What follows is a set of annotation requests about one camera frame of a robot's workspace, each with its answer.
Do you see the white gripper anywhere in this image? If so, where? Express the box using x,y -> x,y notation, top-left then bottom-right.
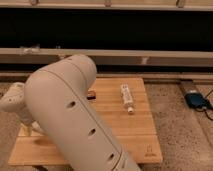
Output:
18,112 -> 45,136

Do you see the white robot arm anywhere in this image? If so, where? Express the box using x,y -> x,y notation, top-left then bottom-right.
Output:
0,55 -> 140,171

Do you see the small dark brown object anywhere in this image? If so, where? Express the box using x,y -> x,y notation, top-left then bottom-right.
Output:
87,90 -> 96,100

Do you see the white plastic bottle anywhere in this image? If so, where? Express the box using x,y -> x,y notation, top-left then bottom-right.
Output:
120,84 -> 134,114

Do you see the blue foot pedal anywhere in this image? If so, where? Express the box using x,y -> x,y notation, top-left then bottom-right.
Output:
185,93 -> 208,108

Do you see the wooden shelf rail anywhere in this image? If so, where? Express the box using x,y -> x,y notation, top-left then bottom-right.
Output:
0,47 -> 213,67

